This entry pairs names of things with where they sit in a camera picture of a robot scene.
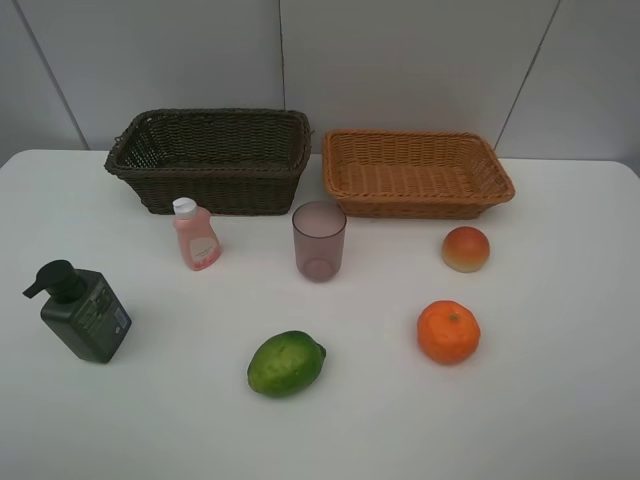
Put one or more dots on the translucent purple plastic cup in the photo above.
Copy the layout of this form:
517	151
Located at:
319	229

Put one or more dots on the green lime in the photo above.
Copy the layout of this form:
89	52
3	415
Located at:
286	364

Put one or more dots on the pink bottle white cap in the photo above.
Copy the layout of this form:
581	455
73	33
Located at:
199	245

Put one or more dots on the red yellow apple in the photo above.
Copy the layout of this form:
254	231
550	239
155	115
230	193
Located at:
465	249

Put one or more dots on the orange mandarin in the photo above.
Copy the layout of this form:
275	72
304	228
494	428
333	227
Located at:
447	332

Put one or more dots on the dark green pump bottle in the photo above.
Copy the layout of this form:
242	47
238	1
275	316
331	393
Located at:
82	310

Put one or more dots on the light brown wicker basket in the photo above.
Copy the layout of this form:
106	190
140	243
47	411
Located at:
413	175

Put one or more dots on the dark brown wicker basket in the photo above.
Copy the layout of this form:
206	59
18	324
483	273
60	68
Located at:
231	161

